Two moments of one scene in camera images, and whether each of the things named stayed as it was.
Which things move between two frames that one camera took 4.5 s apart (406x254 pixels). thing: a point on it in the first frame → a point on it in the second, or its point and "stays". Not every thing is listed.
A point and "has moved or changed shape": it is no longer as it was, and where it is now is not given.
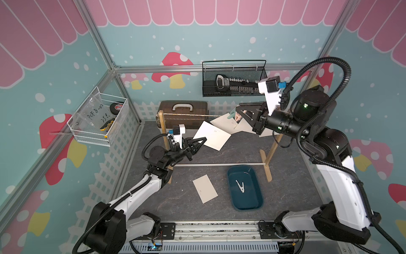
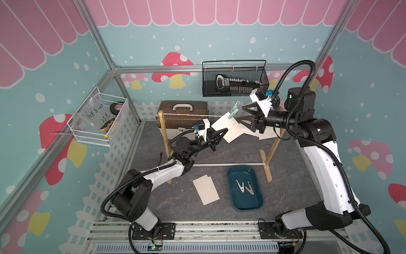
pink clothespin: [238, 117] has moved or changed shape
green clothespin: [232, 114] stays
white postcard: [216, 138] has moved or changed shape
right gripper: [258, 121] stays
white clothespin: [241, 188] stays
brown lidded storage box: [191, 114] stays
